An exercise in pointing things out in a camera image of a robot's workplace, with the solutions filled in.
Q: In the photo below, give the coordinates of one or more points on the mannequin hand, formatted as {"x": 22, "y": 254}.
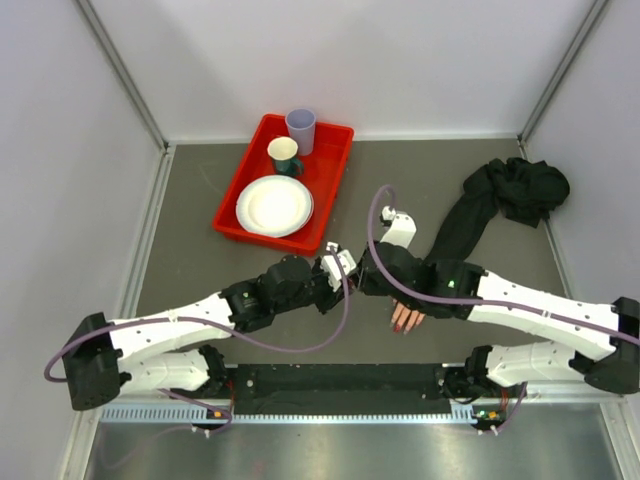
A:
{"x": 403, "y": 319}

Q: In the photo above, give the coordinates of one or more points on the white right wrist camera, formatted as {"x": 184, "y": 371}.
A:
{"x": 399, "y": 227}

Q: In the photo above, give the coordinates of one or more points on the green mug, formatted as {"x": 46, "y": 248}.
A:
{"x": 291, "y": 166}

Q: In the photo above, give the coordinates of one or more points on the lavender plastic cup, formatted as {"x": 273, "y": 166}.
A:
{"x": 301, "y": 125}

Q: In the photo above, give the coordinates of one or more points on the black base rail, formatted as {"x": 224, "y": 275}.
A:
{"x": 337, "y": 389}

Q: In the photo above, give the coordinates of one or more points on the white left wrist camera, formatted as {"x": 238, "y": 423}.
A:
{"x": 337, "y": 263}

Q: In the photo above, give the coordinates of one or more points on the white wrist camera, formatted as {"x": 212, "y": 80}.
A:
{"x": 337, "y": 263}
{"x": 399, "y": 227}

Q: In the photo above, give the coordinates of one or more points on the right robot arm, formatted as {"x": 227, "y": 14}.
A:
{"x": 577, "y": 341}

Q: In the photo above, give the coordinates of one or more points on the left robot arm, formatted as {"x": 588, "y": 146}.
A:
{"x": 170, "y": 350}

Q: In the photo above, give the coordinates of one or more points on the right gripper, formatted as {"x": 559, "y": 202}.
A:
{"x": 367, "y": 285}

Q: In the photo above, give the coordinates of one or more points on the white paper plate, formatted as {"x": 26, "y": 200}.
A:
{"x": 275, "y": 206}

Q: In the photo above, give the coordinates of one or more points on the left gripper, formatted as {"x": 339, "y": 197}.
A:
{"x": 331, "y": 297}

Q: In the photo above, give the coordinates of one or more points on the red plastic tray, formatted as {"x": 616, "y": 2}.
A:
{"x": 324, "y": 169}

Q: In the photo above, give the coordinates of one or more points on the black sleeve cloth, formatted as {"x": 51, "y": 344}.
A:
{"x": 522, "y": 191}

